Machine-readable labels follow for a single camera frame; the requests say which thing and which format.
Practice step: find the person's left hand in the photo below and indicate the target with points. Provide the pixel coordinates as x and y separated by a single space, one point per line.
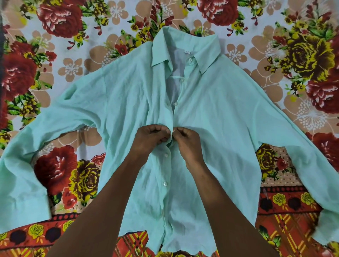
149 141

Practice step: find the person's right hand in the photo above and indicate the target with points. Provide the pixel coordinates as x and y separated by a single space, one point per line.
188 149

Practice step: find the mint green shirt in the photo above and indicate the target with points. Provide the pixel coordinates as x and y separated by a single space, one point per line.
233 127

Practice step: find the person's right forearm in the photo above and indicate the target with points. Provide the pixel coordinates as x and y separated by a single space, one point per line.
233 217

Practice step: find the person's left forearm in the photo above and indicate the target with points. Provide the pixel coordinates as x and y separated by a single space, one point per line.
100 211

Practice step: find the floral bedsheet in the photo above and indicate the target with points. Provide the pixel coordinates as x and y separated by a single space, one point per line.
79 31

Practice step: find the dark mattress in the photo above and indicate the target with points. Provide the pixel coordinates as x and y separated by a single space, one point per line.
1 53

